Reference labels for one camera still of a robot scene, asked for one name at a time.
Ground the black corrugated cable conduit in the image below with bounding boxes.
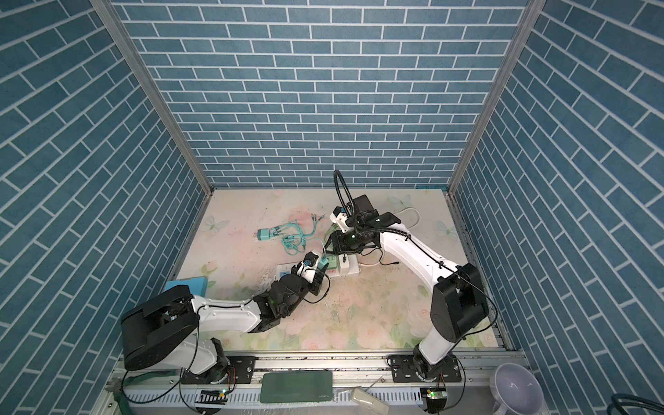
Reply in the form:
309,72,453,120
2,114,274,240
333,169,356,216

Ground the white small device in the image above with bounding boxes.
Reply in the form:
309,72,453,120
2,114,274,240
350,387,389,415

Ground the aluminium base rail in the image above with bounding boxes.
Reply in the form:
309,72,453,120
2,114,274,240
92,349,527,414

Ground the blue sheet at left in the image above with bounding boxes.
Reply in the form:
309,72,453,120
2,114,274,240
163,276,209,297

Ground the white bowl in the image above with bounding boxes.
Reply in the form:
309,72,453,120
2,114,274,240
489,362,544,415

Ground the black usb cable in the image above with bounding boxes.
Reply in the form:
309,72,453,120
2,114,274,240
357,246,400,268

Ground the teal charger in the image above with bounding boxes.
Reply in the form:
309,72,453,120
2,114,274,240
316,256,330,271
256,228,273,241

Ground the teal multi-head cable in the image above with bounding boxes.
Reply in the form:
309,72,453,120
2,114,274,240
269,213,327,256

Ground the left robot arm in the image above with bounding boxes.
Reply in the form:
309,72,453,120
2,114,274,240
120,270,330,381

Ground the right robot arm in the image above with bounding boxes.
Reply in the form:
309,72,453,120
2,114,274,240
326,195,489,380

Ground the green box on rail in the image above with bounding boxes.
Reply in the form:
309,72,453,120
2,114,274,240
259,370,334,404

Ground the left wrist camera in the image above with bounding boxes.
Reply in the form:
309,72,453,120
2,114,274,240
294,251,325,284

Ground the white power strip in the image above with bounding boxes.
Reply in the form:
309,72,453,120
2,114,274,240
274,254,361,279

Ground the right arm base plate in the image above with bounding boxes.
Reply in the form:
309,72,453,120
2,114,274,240
387,354,462,383

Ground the white charger adapter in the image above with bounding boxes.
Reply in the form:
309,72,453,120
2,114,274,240
338,254,352,275

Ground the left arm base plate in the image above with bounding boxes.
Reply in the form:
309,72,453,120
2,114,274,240
182,356,257,386

